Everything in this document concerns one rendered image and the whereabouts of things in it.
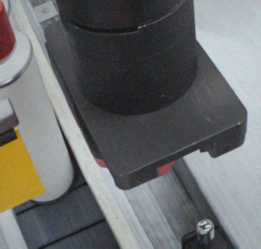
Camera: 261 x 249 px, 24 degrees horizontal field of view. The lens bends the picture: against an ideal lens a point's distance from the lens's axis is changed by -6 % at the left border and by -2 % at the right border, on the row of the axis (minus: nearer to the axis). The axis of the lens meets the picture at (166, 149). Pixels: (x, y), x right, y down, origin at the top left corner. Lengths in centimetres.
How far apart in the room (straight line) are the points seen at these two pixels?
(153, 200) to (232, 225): 10
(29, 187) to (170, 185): 29
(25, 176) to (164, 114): 7
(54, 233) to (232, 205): 15
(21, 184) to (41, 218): 22
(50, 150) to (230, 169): 15
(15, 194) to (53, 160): 18
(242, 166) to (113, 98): 27
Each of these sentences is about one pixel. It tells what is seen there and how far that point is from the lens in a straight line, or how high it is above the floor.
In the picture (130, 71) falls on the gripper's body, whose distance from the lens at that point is 26.
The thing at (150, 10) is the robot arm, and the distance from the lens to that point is 23.
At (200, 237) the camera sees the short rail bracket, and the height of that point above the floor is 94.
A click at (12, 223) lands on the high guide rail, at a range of 43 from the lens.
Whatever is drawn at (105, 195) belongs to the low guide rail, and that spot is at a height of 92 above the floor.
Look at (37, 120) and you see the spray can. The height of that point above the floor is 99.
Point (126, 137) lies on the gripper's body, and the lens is 27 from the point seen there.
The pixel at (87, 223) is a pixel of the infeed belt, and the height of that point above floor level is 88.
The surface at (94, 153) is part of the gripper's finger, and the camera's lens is 30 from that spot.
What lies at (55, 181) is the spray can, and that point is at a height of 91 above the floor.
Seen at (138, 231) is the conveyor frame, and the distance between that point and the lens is 51.
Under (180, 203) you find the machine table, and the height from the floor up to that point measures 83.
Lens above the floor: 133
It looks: 57 degrees down
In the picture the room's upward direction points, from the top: 8 degrees counter-clockwise
